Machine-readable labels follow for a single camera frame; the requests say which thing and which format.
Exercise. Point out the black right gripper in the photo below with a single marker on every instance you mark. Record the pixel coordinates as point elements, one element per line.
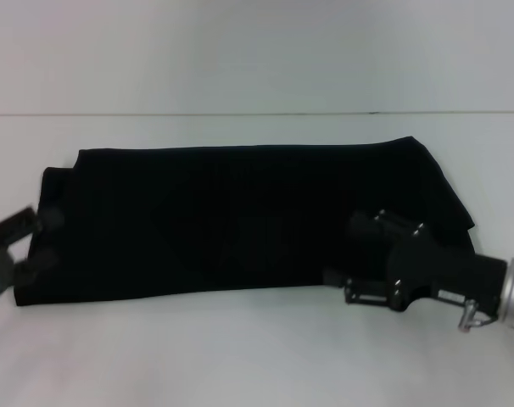
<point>439,267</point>

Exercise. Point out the black shirt with FREE print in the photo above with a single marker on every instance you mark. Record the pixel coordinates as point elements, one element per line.
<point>240,212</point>

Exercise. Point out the silver right wrist connector plug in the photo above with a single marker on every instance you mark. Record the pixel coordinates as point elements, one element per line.
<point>471,318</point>

